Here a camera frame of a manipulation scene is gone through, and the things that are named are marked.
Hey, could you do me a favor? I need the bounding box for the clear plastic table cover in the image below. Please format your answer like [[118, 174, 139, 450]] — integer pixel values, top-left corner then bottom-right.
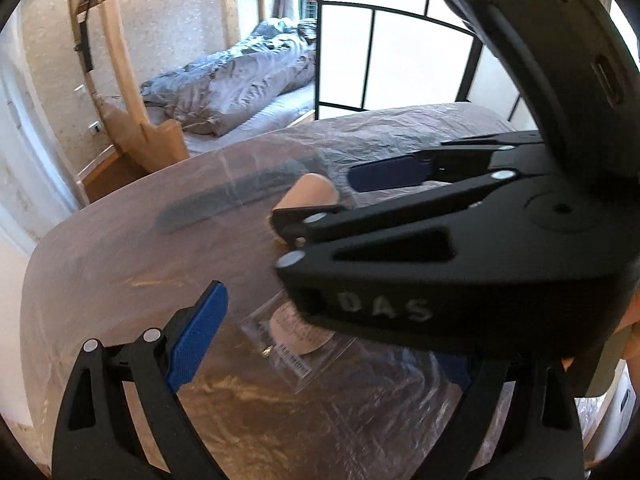
[[20, 102, 543, 480]]

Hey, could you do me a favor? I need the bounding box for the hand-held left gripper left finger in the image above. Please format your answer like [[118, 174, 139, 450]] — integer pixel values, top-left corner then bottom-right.
[[50, 281, 229, 480]]

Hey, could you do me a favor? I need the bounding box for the white door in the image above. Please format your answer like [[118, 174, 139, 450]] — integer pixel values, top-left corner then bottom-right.
[[0, 50, 88, 261]]

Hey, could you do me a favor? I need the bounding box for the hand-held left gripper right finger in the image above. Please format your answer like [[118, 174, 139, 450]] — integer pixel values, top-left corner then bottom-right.
[[435, 353, 586, 480]]

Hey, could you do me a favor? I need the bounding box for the clear plastic packet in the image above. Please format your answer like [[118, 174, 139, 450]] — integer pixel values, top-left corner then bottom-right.
[[240, 290, 401, 393]]

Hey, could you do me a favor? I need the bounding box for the grey blue duvet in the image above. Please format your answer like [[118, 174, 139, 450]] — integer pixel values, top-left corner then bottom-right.
[[140, 17, 318, 138]]

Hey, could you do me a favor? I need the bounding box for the wooden bunk bed frame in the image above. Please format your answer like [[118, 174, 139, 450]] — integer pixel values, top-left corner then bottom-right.
[[67, 0, 321, 206]]

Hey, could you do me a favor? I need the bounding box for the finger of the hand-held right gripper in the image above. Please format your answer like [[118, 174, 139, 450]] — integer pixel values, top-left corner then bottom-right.
[[271, 172, 542, 352], [347, 131, 544, 193]]

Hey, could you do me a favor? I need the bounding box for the white box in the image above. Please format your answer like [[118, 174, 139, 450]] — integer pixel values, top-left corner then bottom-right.
[[575, 360, 637, 466]]

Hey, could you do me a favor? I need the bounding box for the black framed room divider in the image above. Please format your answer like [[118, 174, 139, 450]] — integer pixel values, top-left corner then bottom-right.
[[315, 0, 538, 126]]

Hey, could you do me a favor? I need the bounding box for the beige cylinder cap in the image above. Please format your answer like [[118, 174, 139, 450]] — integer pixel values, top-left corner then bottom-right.
[[272, 173, 346, 250]]

